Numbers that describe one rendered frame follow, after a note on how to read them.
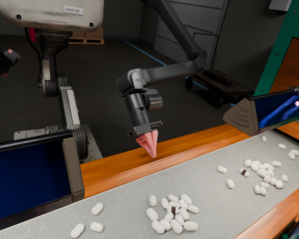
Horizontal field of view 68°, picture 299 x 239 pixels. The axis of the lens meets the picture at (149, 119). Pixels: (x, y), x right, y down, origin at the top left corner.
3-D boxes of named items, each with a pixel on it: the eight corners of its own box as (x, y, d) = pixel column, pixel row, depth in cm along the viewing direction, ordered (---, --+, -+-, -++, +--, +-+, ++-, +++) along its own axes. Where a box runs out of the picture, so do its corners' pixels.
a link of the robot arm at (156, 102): (116, 82, 74) (130, 71, 67) (142, 82, 81) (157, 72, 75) (125, 116, 72) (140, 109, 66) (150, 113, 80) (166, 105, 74)
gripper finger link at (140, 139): (172, 151, 66) (161, 122, 68) (153, 157, 62) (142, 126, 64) (161, 155, 72) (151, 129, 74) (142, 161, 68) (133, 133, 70)
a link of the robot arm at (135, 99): (120, 98, 71) (129, 90, 67) (136, 97, 76) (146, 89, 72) (126, 118, 70) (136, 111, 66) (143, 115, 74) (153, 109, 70)
